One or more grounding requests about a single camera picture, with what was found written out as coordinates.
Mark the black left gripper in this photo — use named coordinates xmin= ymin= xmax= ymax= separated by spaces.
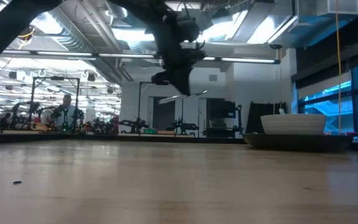
xmin=151 ymin=15 xmax=206 ymax=97

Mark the silver metal fork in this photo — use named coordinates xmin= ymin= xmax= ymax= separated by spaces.
xmin=158 ymin=90 xmax=208 ymax=105

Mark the white round bowl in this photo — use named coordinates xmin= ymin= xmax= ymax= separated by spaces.
xmin=260 ymin=113 xmax=328 ymax=136

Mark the dark doorway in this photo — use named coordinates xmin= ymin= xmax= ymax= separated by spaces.
xmin=152 ymin=96 xmax=177 ymax=132

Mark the black equipment cart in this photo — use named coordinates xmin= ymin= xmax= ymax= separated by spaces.
xmin=203 ymin=98 xmax=244 ymax=139

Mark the black upright panel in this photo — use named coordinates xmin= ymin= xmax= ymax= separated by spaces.
xmin=246 ymin=101 xmax=287 ymax=135

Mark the long ceiling light strip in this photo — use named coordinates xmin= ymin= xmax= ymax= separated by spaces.
xmin=0 ymin=49 xmax=281 ymax=65

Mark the person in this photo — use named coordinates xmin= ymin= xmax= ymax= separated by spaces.
xmin=48 ymin=94 xmax=85 ymax=130

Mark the black round plate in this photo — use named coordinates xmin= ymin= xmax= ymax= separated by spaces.
xmin=242 ymin=133 xmax=355 ymax=153

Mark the black ceiling dome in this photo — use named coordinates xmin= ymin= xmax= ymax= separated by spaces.
xmin=17 ymin=26 xmax=37 ymax=42

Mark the white ceiling air unit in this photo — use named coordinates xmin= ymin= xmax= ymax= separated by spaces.
xmin=296 ymin=0 xmax=358 ymax=17

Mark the black background station frame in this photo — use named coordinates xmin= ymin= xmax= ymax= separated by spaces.
xmin=30 ymin=76 xmax=81 ymax=131
xmin=138 ymin=81 xmax=185 ymax=135

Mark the thin hanging plug cable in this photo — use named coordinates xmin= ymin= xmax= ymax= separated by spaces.
xmin=277 ymin=48 xmax=287 ymax=116

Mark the black metal table frame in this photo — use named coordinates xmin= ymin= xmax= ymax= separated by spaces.
xmin=0 ymin=130 xmax=358 ymax=153

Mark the yellow cable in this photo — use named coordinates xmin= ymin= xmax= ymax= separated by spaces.
xmin=335 ymin=0 xmax=343 ymax=135

